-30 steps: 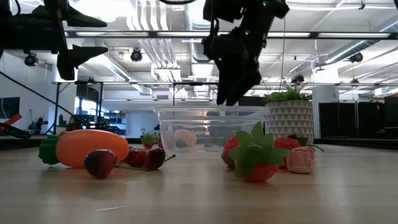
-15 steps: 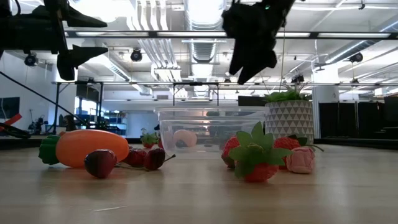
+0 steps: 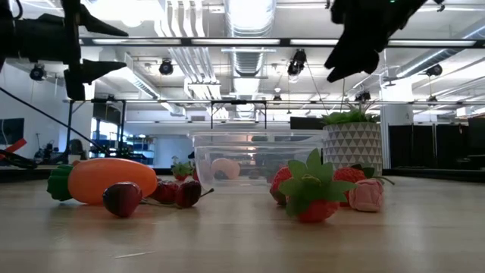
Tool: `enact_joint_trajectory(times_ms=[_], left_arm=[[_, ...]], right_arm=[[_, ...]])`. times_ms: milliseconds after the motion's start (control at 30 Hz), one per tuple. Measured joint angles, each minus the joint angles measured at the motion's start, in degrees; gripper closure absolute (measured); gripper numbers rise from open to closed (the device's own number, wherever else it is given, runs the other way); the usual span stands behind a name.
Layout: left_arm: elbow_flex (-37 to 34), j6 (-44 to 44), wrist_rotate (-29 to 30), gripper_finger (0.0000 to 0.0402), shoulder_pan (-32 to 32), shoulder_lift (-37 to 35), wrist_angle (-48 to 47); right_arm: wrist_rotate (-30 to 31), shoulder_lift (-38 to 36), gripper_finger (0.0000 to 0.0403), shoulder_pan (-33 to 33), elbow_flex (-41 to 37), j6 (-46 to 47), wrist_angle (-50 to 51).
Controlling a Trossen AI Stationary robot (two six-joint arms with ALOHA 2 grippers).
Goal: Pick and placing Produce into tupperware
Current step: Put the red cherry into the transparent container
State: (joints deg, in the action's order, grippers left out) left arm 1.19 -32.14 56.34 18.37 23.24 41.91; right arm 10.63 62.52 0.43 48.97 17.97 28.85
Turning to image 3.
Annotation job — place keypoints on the thin black diagonal rod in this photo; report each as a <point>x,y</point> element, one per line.
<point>49,117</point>

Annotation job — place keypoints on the small leafy toy strawberry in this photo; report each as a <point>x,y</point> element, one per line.
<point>181,169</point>

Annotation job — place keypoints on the succulent in white patterned pot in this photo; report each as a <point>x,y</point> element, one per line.
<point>352,146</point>

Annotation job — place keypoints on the black monitor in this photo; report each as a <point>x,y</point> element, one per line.
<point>305,123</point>

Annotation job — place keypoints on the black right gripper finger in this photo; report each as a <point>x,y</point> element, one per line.
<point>363,60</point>
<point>343,55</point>

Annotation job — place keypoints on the small black distant rig frame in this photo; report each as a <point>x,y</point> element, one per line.
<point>238,102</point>

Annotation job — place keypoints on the silver ventilation duct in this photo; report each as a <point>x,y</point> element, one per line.
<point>248,19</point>

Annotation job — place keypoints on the pink orange toy peach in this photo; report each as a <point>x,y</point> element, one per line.
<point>227,168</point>

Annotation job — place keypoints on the orange toy carrot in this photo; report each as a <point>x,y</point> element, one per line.
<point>110,178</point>

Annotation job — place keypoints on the black ceiling spotlight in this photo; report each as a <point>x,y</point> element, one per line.
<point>166,67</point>
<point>363,96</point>
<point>38,72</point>
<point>296,62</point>
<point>433,70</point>

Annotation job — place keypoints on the pink toy fruit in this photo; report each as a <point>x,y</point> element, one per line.
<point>367,195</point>

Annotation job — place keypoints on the red strawberry with large leaves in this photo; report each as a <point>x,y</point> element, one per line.
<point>316,210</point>

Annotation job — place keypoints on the black partition wall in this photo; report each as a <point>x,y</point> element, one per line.
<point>435,146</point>

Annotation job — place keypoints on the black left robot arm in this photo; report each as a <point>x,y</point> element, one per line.
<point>7,38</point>

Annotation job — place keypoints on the clear plastic tupperware container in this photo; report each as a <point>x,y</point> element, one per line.
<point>261,138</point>

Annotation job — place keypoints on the dark wall screen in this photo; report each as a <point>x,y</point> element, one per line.
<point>11,130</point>

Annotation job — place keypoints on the black overhead beam with lights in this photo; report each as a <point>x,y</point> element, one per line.
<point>284,42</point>

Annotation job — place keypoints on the tall black distant rig frame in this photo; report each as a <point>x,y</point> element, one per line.
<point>70,129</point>

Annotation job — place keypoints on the dark red toy cherry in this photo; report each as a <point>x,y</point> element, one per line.
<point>122,199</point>
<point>188,193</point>
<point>165,191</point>

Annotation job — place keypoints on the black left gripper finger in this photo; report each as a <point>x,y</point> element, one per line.
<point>94,26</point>
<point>98,68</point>

